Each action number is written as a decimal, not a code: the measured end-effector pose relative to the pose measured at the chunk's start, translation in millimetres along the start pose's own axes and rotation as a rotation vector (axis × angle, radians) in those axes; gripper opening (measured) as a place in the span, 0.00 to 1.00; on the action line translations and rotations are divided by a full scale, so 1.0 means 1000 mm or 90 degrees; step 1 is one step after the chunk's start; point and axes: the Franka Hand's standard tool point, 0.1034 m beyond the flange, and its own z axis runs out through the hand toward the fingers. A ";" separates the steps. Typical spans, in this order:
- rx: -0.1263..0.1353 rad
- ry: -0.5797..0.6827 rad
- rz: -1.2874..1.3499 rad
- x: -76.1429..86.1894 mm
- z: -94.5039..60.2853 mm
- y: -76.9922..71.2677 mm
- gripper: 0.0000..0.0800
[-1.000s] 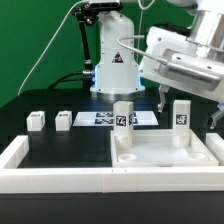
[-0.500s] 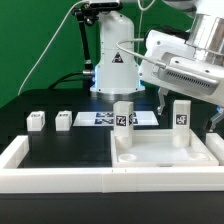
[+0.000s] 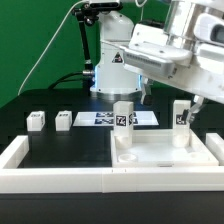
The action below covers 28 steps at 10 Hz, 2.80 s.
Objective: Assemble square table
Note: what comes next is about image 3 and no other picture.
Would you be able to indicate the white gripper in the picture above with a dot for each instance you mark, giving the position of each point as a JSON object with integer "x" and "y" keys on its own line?
{"x": 200, "y": 71}

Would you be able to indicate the white square table top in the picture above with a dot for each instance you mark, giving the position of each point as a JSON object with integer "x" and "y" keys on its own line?
{"x": 154, "y": 148}

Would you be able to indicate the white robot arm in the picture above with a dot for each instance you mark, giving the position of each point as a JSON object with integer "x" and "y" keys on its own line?
{"x": 188, "y": 23}

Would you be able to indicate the white sheet with tags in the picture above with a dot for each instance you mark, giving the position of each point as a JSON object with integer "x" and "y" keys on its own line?
{"x": 140, "y": 118}

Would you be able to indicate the white U-shaped fence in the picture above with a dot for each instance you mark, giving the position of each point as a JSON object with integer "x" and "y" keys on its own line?
{"x": 100, "y": 180}

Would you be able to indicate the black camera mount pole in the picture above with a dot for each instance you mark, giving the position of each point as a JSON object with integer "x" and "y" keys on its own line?
{"x": 86, "y": 16}

